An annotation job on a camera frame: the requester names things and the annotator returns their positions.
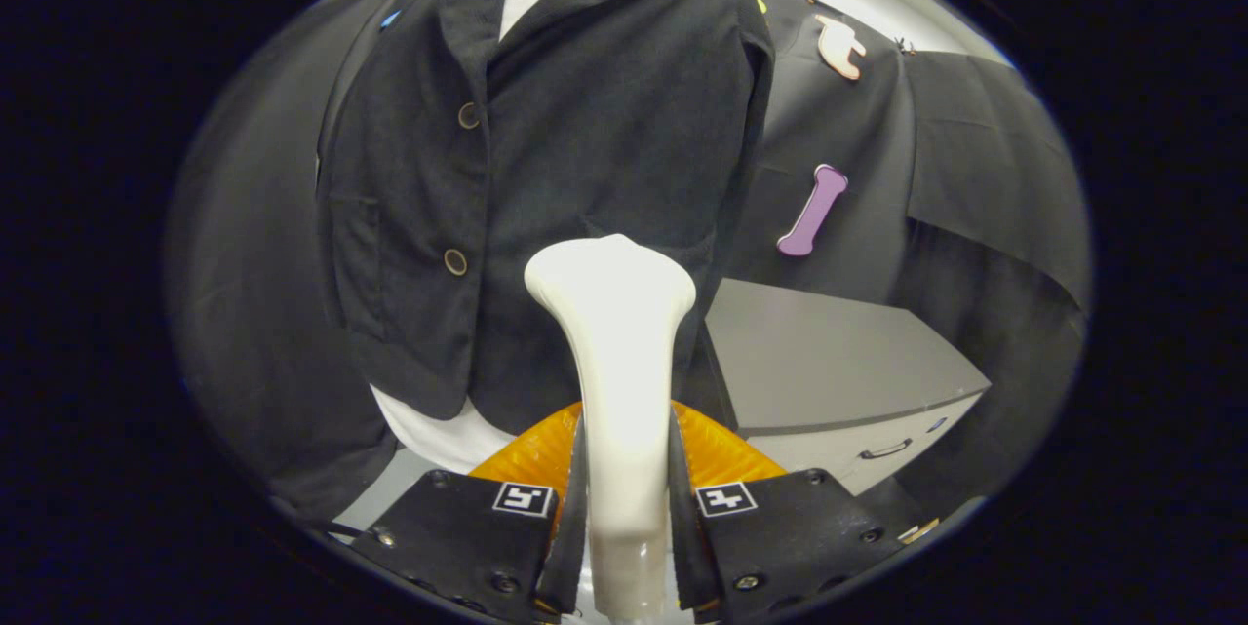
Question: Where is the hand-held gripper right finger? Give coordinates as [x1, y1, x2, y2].
[668, 401, 908, 624]

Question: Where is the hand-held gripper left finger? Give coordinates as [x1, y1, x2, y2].
[351, 401, 589, 624]

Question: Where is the white garment steamer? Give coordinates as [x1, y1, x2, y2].
[524, 233, 698, 621]

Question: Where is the black jacket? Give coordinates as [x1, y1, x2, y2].
[315, 0, 776, 436]

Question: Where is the white padded garment form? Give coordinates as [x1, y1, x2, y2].
[370, 0, 625, 475]

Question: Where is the beige cabinet with grey top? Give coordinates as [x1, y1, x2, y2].
[704, 277, 993, 497]

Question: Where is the black backdrop cloth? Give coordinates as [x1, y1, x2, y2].
[166, 0, 1093, 524]

